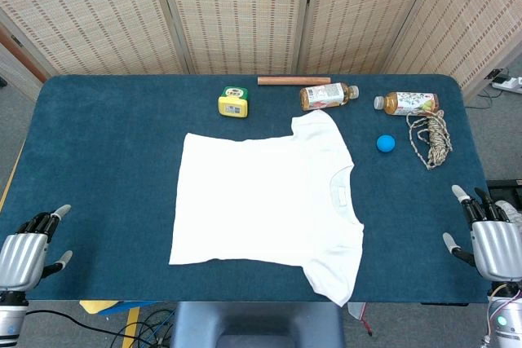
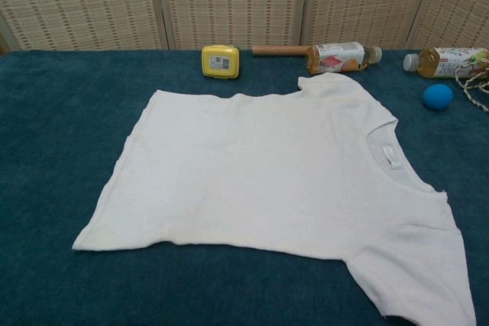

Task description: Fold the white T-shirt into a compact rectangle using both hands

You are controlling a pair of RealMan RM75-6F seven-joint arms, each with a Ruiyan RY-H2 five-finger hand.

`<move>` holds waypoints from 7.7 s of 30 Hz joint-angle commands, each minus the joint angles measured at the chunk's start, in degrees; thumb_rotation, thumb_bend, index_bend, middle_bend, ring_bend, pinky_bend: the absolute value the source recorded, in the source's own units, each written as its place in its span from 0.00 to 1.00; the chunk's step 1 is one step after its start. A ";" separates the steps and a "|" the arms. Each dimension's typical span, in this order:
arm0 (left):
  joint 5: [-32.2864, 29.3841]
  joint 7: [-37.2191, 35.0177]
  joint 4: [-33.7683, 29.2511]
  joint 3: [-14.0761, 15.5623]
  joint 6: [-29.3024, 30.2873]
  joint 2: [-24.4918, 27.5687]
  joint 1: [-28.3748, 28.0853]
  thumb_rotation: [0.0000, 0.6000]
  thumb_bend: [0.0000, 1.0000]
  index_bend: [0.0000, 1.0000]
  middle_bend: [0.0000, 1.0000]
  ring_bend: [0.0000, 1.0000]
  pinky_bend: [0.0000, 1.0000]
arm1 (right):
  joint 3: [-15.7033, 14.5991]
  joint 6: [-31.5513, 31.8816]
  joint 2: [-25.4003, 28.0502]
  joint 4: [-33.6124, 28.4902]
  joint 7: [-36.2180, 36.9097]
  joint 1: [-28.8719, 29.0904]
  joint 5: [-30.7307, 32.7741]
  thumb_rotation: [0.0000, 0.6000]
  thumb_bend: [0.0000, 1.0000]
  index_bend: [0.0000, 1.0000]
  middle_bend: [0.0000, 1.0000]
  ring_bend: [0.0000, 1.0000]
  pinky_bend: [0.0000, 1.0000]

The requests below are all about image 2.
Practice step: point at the white T-shirt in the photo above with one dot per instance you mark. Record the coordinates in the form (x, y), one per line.
(248, 169)

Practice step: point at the yellow green square box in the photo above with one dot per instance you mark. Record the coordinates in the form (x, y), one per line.
(219, 60)

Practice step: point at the wooden stick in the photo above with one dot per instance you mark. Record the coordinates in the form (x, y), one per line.
(279, 51)

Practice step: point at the tea bottle orange label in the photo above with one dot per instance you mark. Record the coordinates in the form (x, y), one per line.
(332, 59)

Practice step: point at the teal blue table cloth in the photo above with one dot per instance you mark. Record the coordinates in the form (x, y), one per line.
(57, 131)

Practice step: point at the blue ball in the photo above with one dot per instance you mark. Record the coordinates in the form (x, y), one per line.
(437, 95)

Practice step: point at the tea bottle white green label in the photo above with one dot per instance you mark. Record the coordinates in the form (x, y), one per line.
(431, 60)

